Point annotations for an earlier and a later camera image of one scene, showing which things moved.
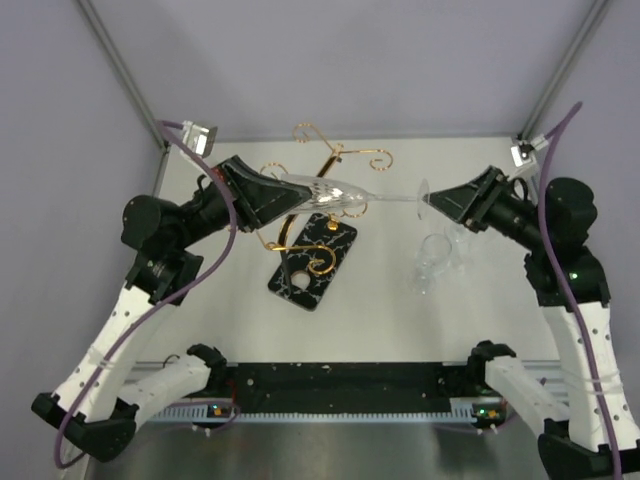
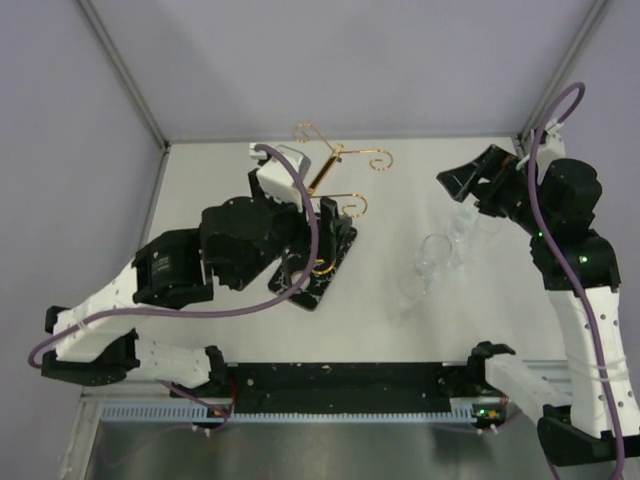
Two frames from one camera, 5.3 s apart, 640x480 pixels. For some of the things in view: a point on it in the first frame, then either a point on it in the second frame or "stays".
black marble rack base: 312,260 stays
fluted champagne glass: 330,196 -> 463,220
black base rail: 344,387 stays
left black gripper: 259,199 -> 332,229
